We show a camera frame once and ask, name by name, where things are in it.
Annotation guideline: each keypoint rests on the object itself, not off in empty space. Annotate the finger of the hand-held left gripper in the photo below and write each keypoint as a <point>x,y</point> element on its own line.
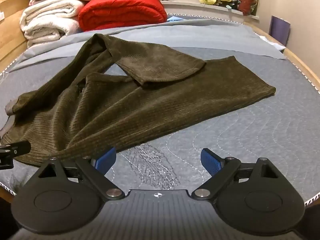
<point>15,148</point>

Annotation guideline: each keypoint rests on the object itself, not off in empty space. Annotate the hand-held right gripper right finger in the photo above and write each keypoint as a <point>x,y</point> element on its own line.
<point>211,161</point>

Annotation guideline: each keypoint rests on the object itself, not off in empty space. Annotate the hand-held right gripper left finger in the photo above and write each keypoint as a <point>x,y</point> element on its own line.
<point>107,158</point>

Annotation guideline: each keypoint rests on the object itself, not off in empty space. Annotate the grey bed sheet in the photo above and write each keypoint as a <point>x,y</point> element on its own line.
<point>200,35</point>

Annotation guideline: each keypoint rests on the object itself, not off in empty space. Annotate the white cloth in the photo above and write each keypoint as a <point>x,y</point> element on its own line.
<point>273,45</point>

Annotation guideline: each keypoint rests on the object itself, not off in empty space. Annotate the cream folded blanket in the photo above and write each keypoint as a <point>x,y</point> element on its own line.
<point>50,17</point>

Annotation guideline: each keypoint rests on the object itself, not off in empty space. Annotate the red folded blanket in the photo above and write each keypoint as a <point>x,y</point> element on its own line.
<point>122,12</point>

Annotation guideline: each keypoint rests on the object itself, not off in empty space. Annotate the blue cloth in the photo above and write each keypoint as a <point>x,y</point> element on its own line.
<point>175,18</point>

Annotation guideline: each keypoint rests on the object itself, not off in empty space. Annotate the purple box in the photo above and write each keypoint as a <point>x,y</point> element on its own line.
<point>280,31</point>

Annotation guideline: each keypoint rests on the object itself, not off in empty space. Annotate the white window sill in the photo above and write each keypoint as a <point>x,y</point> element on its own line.
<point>190,6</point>

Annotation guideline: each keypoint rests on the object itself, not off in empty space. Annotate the wooden bed frame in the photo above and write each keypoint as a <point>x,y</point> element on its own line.
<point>10,32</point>

